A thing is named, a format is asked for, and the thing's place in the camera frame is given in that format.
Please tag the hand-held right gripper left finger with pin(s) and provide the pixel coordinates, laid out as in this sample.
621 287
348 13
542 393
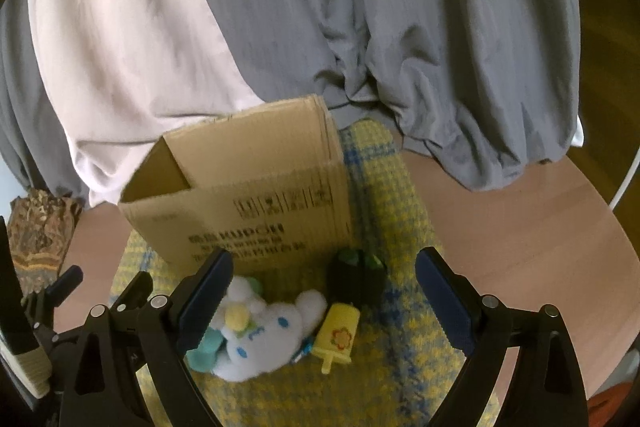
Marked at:
205 302

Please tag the grey curtain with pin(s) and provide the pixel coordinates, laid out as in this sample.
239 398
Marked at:
400 7

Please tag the cardboard box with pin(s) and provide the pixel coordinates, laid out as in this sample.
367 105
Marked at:
280 207

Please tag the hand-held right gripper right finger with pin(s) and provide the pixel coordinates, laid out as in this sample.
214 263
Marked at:
445 307

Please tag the yellow blue plaid mat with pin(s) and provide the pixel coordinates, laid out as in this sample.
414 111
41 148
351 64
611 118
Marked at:
395 217

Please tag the yellow popsicle toy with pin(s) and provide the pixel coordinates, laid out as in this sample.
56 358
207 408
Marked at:
340 332

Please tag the brown patterned cloth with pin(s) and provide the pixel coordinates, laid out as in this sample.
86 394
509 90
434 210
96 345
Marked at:
40 232

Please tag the white cloth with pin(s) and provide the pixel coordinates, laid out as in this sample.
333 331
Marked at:
125 32

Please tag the white plush dog toy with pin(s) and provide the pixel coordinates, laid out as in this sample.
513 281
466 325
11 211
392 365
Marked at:
270 332

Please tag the black green toy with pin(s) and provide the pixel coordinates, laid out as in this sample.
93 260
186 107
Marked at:
355 279

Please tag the orange object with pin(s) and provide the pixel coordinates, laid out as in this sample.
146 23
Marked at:
610 404

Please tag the white tube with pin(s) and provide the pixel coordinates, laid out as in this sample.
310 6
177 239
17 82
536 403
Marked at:
627 179

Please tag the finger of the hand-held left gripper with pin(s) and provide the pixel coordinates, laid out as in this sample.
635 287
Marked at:
134 289
65 284

